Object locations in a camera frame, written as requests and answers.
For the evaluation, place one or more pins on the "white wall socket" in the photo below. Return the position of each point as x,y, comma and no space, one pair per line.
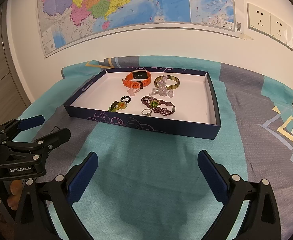
258,18
278,29

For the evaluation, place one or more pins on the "orange smartwatch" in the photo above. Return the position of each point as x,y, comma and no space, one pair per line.
127,81

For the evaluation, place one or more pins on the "pink translucent charm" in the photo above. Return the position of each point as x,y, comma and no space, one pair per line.
132,91

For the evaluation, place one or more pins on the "teal and grey printed blanket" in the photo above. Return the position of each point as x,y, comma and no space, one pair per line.
149,167

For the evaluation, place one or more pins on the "green mottled bangle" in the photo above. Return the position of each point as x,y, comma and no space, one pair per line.
177,82

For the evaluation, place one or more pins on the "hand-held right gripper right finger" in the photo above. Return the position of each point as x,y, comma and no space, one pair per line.
211,177

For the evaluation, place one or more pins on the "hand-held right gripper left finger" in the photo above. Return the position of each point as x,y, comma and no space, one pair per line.
82,180

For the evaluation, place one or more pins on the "small white wall plate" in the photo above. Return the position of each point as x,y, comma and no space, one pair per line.
292,39

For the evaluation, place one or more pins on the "person's left hand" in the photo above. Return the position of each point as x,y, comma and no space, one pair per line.
14,192

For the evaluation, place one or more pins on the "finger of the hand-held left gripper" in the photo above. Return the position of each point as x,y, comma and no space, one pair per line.
32,122
57,136

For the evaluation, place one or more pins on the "dark blue cardboard box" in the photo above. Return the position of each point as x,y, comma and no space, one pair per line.
191,105

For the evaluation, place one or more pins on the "colourful wall map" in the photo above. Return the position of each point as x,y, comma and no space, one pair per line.
111,5

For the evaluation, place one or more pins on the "beige tape strip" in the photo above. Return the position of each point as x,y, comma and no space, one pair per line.
247,37

